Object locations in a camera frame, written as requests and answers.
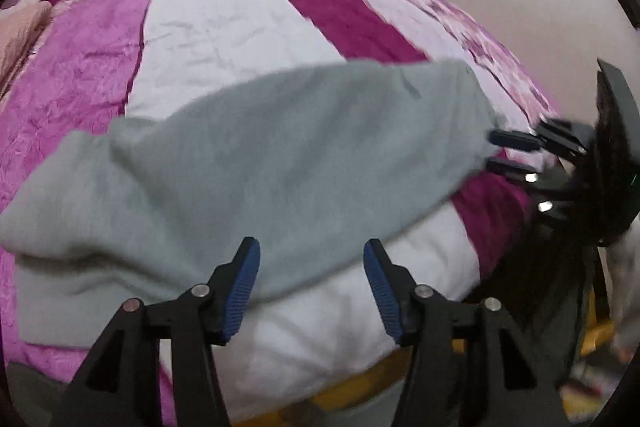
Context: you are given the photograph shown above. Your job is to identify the grey sweatpants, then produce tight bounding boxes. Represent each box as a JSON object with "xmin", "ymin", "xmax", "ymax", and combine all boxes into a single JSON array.
[{"xmin": 1, "ymin": 60, "xmax": 499, "ymax": 348}]

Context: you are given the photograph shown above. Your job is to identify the white sleeve forearm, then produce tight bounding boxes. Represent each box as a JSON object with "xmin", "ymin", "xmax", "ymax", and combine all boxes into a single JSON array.
[{"xmin": 605, "ymin": 217, "xmax": 640, "ymax": 362}]

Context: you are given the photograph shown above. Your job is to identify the pink quilted pillow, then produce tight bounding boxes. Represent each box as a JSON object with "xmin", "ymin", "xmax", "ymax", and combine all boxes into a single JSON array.
[{"xmin": 1, "ymin": 0, "xmax": 52, "ymax": 95}]

